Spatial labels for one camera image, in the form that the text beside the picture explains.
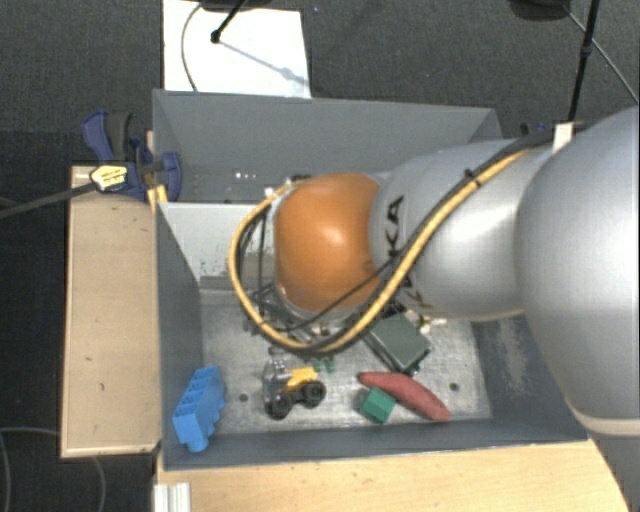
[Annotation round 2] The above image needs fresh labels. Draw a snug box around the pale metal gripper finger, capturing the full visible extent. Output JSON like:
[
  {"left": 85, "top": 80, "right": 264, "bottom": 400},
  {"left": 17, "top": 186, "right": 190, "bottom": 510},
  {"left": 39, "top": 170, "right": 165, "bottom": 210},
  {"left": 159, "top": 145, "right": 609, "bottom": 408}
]
[{"left": 263, "top": 357, "right": 293, "bottom": 397}]

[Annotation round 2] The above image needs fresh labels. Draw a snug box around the yellow and black toy truck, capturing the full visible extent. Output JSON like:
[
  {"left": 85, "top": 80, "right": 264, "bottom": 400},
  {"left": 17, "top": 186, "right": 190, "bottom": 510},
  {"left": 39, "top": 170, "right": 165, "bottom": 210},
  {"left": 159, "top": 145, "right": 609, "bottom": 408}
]
[{"left": 263, "top": 366, "right": 329, "bottom": 420}]

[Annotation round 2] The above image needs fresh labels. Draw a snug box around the dark green flat block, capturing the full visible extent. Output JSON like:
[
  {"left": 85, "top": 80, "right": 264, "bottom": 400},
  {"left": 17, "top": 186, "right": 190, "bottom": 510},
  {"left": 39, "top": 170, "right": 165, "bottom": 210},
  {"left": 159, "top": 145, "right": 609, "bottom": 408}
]
[{"left": 363, "top": 311, "right": 433, "bottom": 377}]

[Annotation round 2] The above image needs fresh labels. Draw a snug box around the blue toy brick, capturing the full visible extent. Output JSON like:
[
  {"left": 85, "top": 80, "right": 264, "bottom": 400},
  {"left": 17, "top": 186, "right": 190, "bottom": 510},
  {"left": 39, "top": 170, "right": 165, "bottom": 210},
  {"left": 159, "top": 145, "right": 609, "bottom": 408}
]
[{"left": 171, "top": 365, "right": 227, "bottom": 454}]

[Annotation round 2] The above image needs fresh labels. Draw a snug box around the small green toy brick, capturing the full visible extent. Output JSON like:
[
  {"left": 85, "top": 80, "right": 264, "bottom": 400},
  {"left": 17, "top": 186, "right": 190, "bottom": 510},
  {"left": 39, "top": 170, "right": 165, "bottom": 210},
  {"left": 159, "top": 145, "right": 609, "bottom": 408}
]
[{"left": 359, "top": 388, "right": 397, "bottom": 426}]

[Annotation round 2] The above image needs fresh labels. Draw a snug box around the pale wood board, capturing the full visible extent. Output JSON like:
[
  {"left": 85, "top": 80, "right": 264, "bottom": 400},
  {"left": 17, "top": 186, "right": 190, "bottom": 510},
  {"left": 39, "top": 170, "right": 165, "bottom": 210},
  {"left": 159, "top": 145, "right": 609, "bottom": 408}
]
[{"left": 60, "top": 164, "right": 164, "bottom": 459}]

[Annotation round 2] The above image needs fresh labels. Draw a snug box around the grey metal bin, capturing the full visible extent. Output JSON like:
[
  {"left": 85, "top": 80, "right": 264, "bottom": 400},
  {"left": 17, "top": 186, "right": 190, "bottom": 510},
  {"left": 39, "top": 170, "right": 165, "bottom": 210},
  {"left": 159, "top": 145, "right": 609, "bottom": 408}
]
[{"left": 151, "top": 88, "right": 589, "bottom": 472}]

